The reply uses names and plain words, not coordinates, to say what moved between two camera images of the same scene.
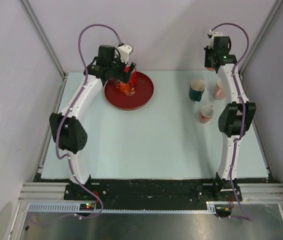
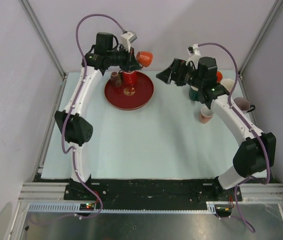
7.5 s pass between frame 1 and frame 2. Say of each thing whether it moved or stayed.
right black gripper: moved
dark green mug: stayed
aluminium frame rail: stayed
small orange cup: moved
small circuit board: stayed
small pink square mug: stayed
